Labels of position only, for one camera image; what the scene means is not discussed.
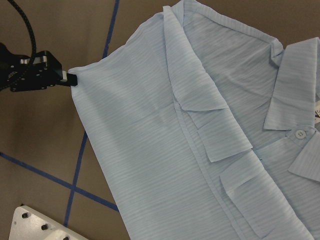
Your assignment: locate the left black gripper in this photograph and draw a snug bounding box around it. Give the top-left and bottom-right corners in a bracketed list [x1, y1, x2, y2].
[0, 43, 78, 92]

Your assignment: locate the light blue striped shirt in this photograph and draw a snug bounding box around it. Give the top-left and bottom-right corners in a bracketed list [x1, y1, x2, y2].
[70, 0, 320, 240]

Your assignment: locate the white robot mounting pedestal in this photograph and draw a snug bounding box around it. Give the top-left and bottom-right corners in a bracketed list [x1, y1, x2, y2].
[8, 205, 87, 240]

